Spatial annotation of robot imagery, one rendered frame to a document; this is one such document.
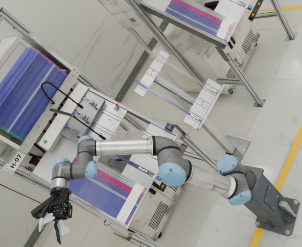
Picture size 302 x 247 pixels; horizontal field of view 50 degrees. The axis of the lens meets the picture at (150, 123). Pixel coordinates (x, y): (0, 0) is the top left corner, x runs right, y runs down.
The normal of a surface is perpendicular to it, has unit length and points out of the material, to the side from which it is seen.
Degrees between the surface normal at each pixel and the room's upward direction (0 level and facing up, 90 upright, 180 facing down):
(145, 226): 90
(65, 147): 43
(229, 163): 7
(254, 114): 0
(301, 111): 0
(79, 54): 90
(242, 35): 90
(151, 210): 90
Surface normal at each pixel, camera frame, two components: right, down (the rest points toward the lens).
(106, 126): 0.00, -0.29
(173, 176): -0.03, 0.66
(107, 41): 0.64, 0.14
